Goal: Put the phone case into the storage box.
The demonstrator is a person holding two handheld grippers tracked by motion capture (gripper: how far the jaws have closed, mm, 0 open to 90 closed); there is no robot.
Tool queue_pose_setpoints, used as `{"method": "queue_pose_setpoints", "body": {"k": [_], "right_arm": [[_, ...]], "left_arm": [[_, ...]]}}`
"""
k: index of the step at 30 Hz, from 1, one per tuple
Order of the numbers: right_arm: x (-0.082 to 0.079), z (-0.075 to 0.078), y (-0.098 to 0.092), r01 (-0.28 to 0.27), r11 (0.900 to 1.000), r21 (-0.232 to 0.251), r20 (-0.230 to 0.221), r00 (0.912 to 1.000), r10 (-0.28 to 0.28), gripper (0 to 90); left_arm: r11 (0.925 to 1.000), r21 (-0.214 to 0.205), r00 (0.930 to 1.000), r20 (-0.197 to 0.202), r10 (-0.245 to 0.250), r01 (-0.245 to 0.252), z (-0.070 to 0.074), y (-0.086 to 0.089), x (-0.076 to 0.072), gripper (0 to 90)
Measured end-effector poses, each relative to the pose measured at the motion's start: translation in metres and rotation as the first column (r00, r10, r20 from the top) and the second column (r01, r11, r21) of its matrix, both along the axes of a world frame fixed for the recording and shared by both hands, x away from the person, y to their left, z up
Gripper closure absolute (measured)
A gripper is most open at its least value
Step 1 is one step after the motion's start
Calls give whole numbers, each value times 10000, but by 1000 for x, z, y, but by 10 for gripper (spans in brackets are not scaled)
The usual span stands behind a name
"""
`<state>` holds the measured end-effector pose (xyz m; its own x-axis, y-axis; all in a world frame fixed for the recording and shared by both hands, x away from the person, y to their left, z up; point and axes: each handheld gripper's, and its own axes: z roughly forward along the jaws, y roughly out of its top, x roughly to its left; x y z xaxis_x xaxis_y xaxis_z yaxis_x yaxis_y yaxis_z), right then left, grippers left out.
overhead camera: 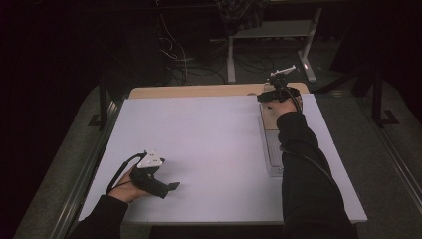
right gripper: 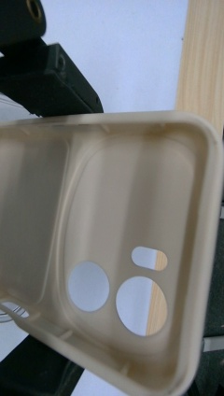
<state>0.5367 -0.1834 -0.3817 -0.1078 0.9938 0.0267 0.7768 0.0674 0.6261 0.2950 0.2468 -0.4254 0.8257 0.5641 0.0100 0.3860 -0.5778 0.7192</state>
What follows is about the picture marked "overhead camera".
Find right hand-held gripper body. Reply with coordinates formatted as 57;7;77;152
267;65;303;103

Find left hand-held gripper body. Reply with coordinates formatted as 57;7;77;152
128;149;171;200

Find beige painted phone case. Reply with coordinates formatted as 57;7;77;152
261;103;283;131

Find clear plastic container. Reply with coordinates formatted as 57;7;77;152
258;83;291;178

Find person's right hand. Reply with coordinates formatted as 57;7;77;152
274;97;303;118

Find person's left hand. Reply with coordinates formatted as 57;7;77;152
107;166;151;204

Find dark cloth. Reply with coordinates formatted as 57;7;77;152
214;0;271;36

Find black metal stand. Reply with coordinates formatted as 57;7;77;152
87;82;115;131
370;61;400;129

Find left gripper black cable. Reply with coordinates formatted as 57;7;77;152
105;150;147;196

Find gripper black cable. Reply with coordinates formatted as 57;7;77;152
105;150;147;196
280;87;337;188

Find metal floor rail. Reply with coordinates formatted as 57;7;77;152
362;108;422;208
49;99;122;239

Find metal stand frame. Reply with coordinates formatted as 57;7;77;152
226;7;323;85

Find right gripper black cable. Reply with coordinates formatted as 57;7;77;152
280;87;337;188

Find bundle of floor cables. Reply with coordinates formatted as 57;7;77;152
154;0;230;86

